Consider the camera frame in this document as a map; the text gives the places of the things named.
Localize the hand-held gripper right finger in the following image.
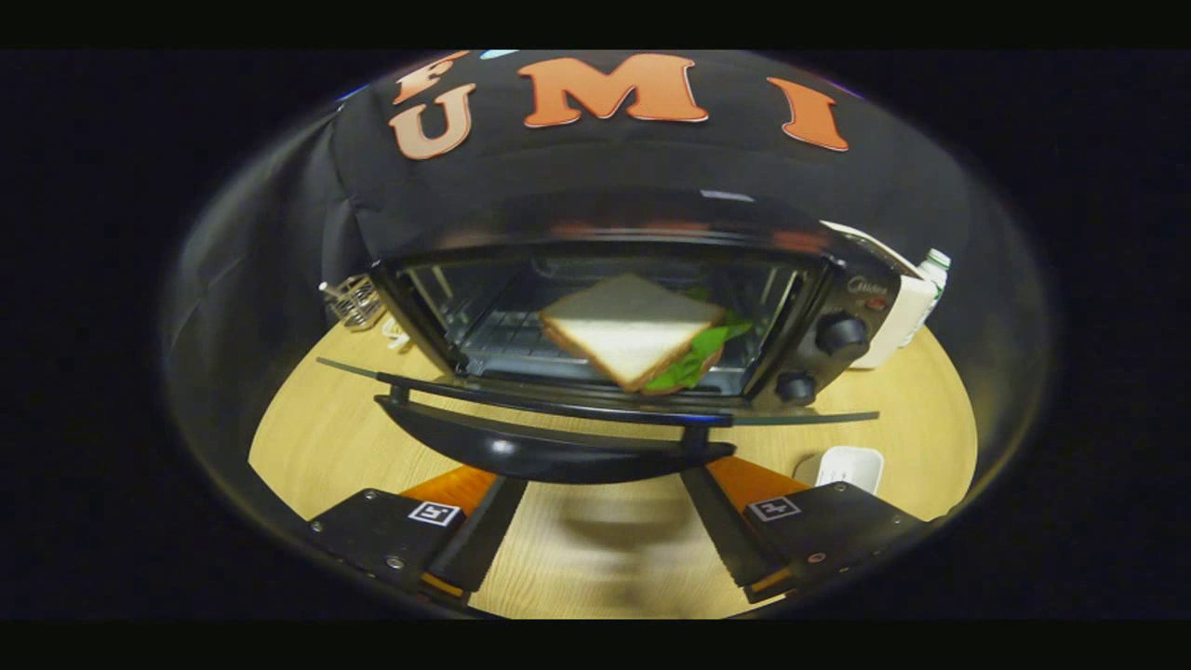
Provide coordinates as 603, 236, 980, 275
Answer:
679, 456, 931, 604

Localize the white kitchen appliance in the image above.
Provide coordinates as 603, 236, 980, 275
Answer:
823, 221, 936, 369

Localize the black toaster oven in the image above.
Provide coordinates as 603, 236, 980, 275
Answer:
316, 191, 902, 485

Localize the white bottle green label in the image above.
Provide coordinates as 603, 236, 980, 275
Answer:
917, 248, 952, 303

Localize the white bread lettuce sandwich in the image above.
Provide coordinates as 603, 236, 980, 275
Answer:
540, 273, 753, 395

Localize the dark side cloth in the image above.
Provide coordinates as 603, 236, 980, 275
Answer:
930, 149, 1052, 420
166, 102, 373, 485

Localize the white rectangular tray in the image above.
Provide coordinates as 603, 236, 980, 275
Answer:
794, 446, 883, 495

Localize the metal wire holder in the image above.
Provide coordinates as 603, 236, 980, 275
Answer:
319, 275, 384, 331

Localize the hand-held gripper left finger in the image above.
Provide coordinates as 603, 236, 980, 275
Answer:
307, 465, 529, 606

